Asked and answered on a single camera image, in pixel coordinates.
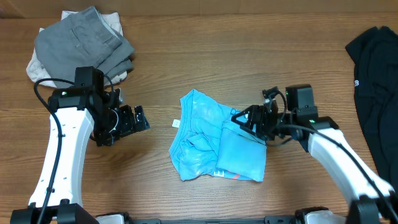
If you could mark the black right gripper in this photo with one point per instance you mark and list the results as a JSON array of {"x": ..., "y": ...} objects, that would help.
[{"x": 252, "y": 112}]

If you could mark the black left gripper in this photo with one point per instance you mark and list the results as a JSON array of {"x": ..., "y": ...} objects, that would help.
[{"x": 129, "y": 126}]

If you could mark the light blue printed t-shirt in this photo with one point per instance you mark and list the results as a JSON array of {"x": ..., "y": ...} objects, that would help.
[{"x": 209, "y": 143}]

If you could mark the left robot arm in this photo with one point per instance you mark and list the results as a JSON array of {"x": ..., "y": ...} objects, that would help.
[{"x": 82, "y": 112}]

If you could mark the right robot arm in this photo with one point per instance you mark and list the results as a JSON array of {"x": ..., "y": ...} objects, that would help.
[{"x": 293, "y": 115}]

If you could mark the grey folded trousers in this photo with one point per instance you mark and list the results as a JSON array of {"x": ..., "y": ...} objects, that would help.
[{"x": 82, "y": 39}]

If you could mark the black t-shirt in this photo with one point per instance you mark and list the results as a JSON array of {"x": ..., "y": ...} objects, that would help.
[{"x": 374, "y": 54}]

